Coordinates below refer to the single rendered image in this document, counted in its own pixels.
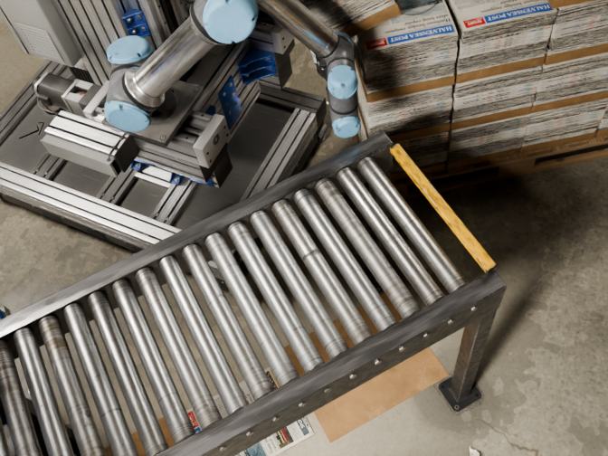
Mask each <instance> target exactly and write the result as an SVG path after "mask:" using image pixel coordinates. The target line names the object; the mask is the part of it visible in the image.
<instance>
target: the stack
mask: <svg viewBox="0 0 608 456"><path fill-rule="evenodd" d="M398 3H399V5H400V9H401V12H402V13H401V14H399V15H397V16H396V17H393V18H391V19H389V20H387V21H385V22H383V23H381V24H379V25H377V26H374V27H372V28H370V29H368V30H366V31H364V32H362V33H360V34H358V35H355V36H353V37H351V39H352V42H353V46H354V50H355V56H356V61H357V65H358V69H359V71H360V74H361V77H362V81H363V83H364V86H365V89H366V96H365V93H364V90H363V87H362V84H361V80H360V78H359V75H358V71H357V68H356V76H357V80H358V86H357V87H358V89H357V97H358V105H359V108H360V110H361V114H362V118H363V121H364V123H365V126H366V131H367V134H368V136H369V137H373V136H375V135H377V134H379V133H381V132H383V131H384V133H385V134H386V135H387V136H388V137H389V136H392V135H397V134H401V133H404V132H409V131H413V130H416V129H421V128H428V127H433V126H438V125H442V124H446V123H449V122H450V120H451V126H452V123H455V122H459V121H463V120H467V119H475V118H478V117H483V116H487V115H491V114H496V113H500V112H504V111H509V110H513V109H522V108H526V107H531V106H532V103H533V105H534V106H536V105H540V104H545V103H548V102H553V101H558V100H565V99H570V98H573V97H578V96H583V95H587V94H593V93H597V92H602V91H607V90H608V52H604V53H600V54H596V55H592V56H587V57H583V58H579V59H574V60H571V61H566V62H559V63H554V64H550V65H546V66H545V64H543V65H542V66H537V67H534V68H529V69H525V70H521V71H513V72H509V73H504V74H500V75H496V76H491V77H487V78H483V79H478V80H474V81H466V82H462V83H458V84H456V82H455V81H454V85H451V86H446V87H441V88H438V89H433V90H425V91H420V92H416V93H412V94H407V95H403V96H399V97H394V98H390V99H385V100H378V101H373V102H368V103H367V102H366V97H367V94H370V93H374V92H378V91H383V90H390V89H394V88H399V87H403V86H407V85H411V84H415V83H420V82H425V81H432V80H437V79H441V78H446V77H451V76H453V75H454V72H455V71H456V73H457V75H458V74H462V73H466V72H470V71H477V70H481V69H486V68H490V67H494V66H499V65H503V64H508V63H512V62H521V61H525V60H530V59H535V58H538V57H543V56H545V54H547V56H549V55H553V54H558V53H562V52H570V51H574V50H579V49H583V48H588V47H592V46H596V45H601V44H606V43H608V0H597V1H593V2H587V3H582V4H578V5H569V6H564V7H559V8H554V9H552V8H551V6H550V4H549V3H548V1H547V0H398ZM355 67H356V63H355ZM534 106H533V107H534ZM597 128H598V130H605V129H608V99H603V100H595V101H590V102H586V103H581V104H576V105H572V106H567V107H563V108H559V109H551V110H546V111H541V112H537V113H532V114H527V115H523V116H518V117H515V118H510V119H503V120H498V121H493V122H490V123H485V124H480V125H477V126H472V127H467V128H460V129H455V130H451V128H450V130H448V131H443V132H440V133H435V134H431V135H427V136H423V137H418V138H411V139H407V140H403V141H399V142H394V143H393V146H394V145H396V144H400V146H401V147H402V148H403V149H404V151H405V152H406V153H407V154H408V156H409V157H410V158H411V159H412V160H413V161H414V163H415V164H416V165H417V166H418V167H419V168H425V167H429V166H438V165H442V164H444V163H445V162H444V161H447V165H448V163H451V162H455V161H460V160H463V159H467V158H472V157H479V156H484V155H488V154H492V153H497V152H501V151H506V150H510V149H514V148H519V147H521V146H522V147H526V146H531V145H535V144H540V143H545V142H549V141H554V140H558V139H563V138H571V137H576V136H581V135H584V134H589V133H593V132H595V131H596V129H597ZM604 144H608V136H604V137H599V138H593V139H588V140H585V141H580V142H575V143H571V144H566V145H563V146H558V147H550V148H545V149H541V150H537V151H532V152H527V153H523V154H517V155H514V156H509V157H502V158H497V159H493V160H489V161H485V162H480V163H477V164H472V165H468V166H460V167H456V168H452V169H448V170H447V169H446V168H445V169H444V170H442V171H438V172H433V173H429V174H424V175H425V176H426V177H427V179H428V180H429V181H432V180H435V179H440V178H444V177H449V176H456V175H461V174H466V173H470V172H474V171H479V170H483V169H488V168H492V167H496V171H495V172H493V173H489V174H485V175H480V176H472V177H468V178H463V179H459V180H454V181H450V182H446V183H441V184H437V185H433V186H434V188H435V189H436V190H437V191H438V193H440V192H444V191H449V190H453V189H457V188H462V187H466V186H471V185H478V184H483V183H488V182H492V181H496V180H500V179H505V178H510V177H513V176H522V175H526V174H531V173H535V172H539V171H544V170H548V169H552V168H557V167H561V166H570V165H573V164H578V163H583V162H587V161H591V160H595V159H600V158H605V157H608V148H606V149H602V150H597V151H593V152H588V153H584V154H580V155H575V156H570V157H563V158H558V159H554V160H549V161H546V162H541V163H536V164H535V161H536V158H540V157H548V156H552V155H556V154H561V153H565V152H570V151H574V150H578V149H583V148H588V147H595V146H600V145H604ZM391 183H392V184H393V185H394V187H395V188H396V190H397V191H398V192H399V193H400V195H401V196H402V197H403V199H404V200H405V199H410V198H415V197H418V196H423V193H422V192H421V190H420V189H419V188H415V189H411V190H408V186H409V185H413V184H414V182H413V180H412V179H411V178H410V177H406V178H402V179H397V180H393V181H391Z"/></svg>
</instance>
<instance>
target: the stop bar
mask: <svg viewBox="0 0 608 456"><path fill-rule="evenodd" d="M390 153H391V154H392V155H393V156H394V158H395V159H396V161H397V162H398V163H399V164H400V166H401V167H402V168H403V169H404V171H405V172H406V173H407V175H408V176H409V177H410V178H411V179H412V180H413V182H414V183H415V184H416V185H417V187H418V188H419V189H420V190H421V192H422V193H423V195H424V196H425V197H426V198H427V200H428V201H429V202H430V203H431V205H432V206H433V207H434V209H435V210H436V211H437V213H438V214H439V215H440V216H441V218H442V219H443V220H444V222H446V223H447V224H448V226H449V227H450V228H451V230H452V231H453V232H454V234H455V235H456V236H457V237H458V239H459V240H460V241H461V243H462V244H463V245H464V247H465V248H466V249H467V250H468V252H469V253H470V254H471V256H472V257H473V258H474V259H475V261H476V262H477V263H478V264H479V266H480V267H481V268H482V269H483V270H484V271H485V273H486V274H489V273H491V272H493V271H494V270H496V269H497V266H498V265H497V264H496V263H495V262H494V261H493V260H492V259H491V257H490V256H489V255H488V254H487V252H486V251H485V250H484V249H483V247H482V245H481V244H480V243H479V242H478V241H477V240H476V238H475V237H474V236H473V235H472V233H471V232H470V231H469V229H468V228H467V227H466V226H465V225H464V223H463V222H462V221H461V219H460V218H459V217H458V216H457V214H456V213H454V212H453V210H452V209H451V208H450V206H449V205H448V204H447V203H446V202H445V200H444V199H443V198H442V196H441V195H440V194H439V193H438V191H437V190H436V189H435V188H434V186H433V185H432V184H431V182H430V181H429V180H428V179H427V177H426V176H425V175H424V174H423V172H422V171H421V170H420V169H419V167H418V166H417V165H416V164H415V163H414V161H413V160H412V159H411V158H410V157H409V156H408V154H407V153H406V152H405V151H404V149H403V148H402V147H401V146H400V144H396V145H394V146H392V147H390Z"/></svg>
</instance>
